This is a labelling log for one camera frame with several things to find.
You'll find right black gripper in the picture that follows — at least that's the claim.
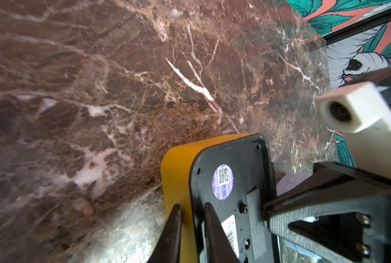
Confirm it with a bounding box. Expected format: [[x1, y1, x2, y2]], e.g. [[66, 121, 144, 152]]
[[263, 162, 391, 263]]

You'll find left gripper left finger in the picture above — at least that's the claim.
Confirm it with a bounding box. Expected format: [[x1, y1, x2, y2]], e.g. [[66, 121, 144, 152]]
[[147, 204, 182, 263]]

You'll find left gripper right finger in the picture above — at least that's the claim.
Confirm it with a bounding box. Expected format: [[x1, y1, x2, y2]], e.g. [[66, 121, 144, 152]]
[[204, 203, 239, 263]]

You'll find yellow rectangular alarm clock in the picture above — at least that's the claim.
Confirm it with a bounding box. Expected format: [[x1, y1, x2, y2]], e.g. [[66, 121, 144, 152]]
[[160, 133, 280, 263]]

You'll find light blue small alarm clock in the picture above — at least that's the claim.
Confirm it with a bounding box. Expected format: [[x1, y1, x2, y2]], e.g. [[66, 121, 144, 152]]
[[276, 173, 322, 263]]

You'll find right black frame post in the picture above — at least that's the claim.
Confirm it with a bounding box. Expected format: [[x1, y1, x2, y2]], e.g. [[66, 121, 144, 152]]
[[323, 7, 391, 46]]

